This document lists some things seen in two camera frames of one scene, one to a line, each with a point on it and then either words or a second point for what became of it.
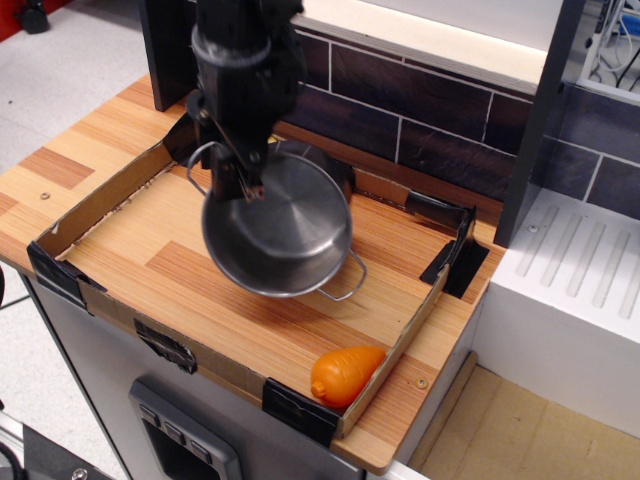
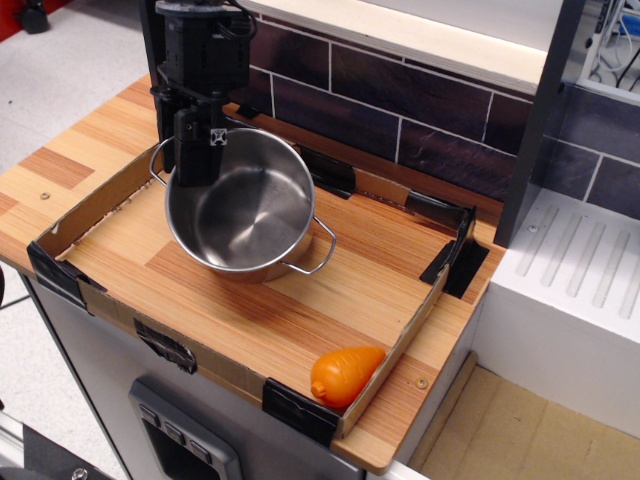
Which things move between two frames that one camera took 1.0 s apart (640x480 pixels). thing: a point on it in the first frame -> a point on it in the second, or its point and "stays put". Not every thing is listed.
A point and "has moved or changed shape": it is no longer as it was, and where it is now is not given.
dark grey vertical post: [538, 118] stays put
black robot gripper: [249, 91] -> [207, 54]
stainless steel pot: [297, 237] has moved or changed shape
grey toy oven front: [176, 445] stays put
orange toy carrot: [340, 374] stays put
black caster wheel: [34, 18] stays put
